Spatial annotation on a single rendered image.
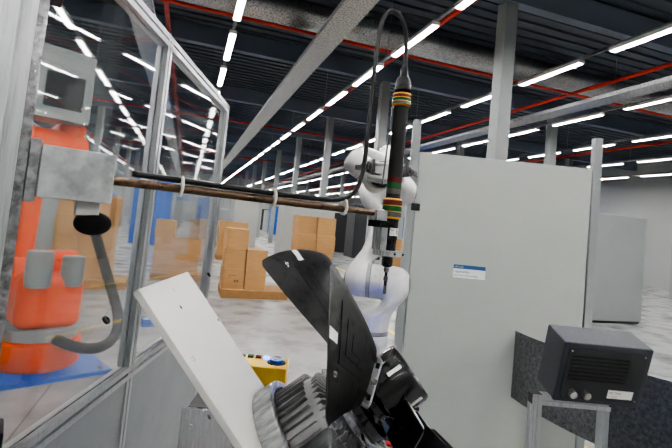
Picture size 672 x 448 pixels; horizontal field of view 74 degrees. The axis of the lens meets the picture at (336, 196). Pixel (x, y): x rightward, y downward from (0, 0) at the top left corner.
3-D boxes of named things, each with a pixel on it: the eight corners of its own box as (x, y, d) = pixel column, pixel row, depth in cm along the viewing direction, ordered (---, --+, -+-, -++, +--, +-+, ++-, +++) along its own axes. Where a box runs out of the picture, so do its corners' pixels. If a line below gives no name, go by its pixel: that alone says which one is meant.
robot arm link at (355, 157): (365, 133, 160) (352, 146, 131) (403, 158, 159) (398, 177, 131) (352, 154, 163) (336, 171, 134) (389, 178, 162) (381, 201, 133)
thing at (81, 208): (72, 235, 63) (77, 200, 63) (69, 233, 66) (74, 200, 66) (112, 237, 66) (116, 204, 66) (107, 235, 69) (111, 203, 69)
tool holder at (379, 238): (379, 256, 94) (384, 210, 95) (358, 252, 100) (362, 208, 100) (410, 258, 99) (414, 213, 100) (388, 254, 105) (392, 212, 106)
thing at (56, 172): (22, 201, 58) (31, 136, 58) (21, 200, 64) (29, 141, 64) (110, 209, 64) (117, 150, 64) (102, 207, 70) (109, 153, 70)
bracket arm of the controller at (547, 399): (531, 404, 133) (532, 393, 133) (527, 400, 136) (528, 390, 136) (610, 411, 133) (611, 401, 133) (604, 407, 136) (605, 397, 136)
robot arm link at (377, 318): (355, 326, 165) (361, 261, 166) (406, 333, 162) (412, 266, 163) (351, 333, 153) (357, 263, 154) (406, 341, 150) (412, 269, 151)
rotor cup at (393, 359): (385, 456, 81) (443, 414, 82) (339, 389, 82) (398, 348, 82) (376, 421, 96) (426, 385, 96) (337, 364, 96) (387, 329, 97)
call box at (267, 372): (226, 401, 128) (230, 363, 128) (233, 388, 138) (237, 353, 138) (282, 406, 128) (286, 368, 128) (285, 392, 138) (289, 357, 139)
